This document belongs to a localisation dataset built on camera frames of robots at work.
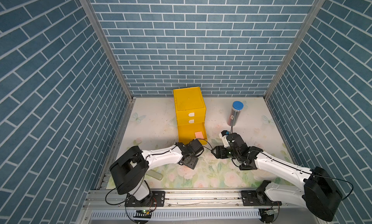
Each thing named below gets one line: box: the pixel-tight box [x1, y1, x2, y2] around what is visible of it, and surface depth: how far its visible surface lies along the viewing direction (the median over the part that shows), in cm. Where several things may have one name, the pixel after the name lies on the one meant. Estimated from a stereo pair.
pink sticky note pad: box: [194, 131, 204, 139], surface depth 99 cm
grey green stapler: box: [145, 169, 163, 181], surface depth 81 cm
